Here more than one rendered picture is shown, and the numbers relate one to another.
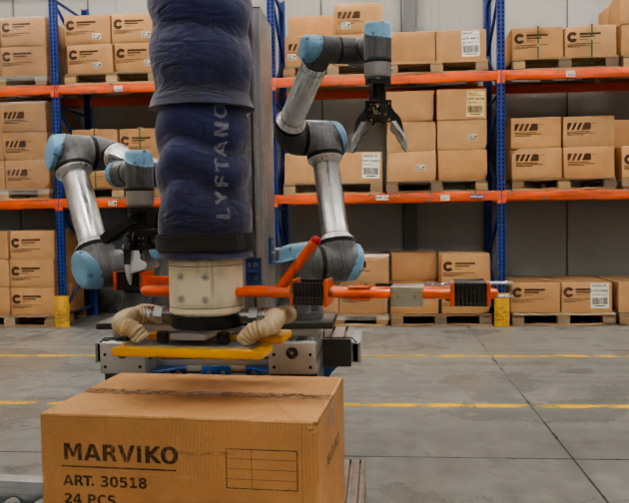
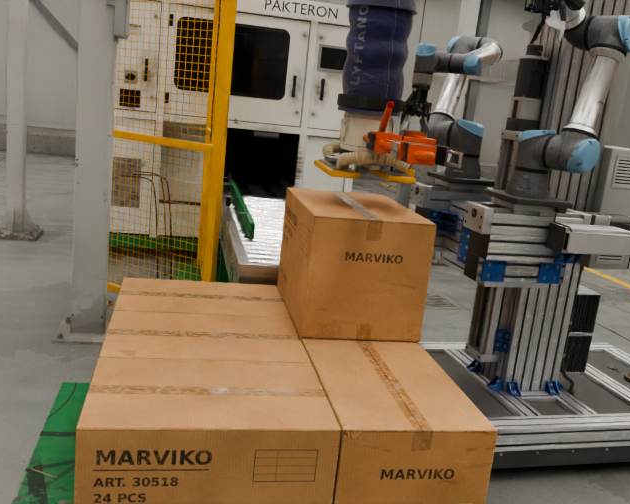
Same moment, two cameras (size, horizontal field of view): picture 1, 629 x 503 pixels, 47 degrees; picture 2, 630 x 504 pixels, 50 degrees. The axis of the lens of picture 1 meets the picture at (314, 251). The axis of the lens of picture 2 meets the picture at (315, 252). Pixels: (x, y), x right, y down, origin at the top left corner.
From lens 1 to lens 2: 2.02 m
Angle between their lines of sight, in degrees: 68
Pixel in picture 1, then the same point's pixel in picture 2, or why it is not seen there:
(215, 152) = (357, 38)
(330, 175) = (593, 69)
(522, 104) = not seen: outside the picture
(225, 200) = (358, 72)
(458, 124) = not seen: outside the picture
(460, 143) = not seen: outside the picture
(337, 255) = (558, 145)
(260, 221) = (551, 111)
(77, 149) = (461, 47)
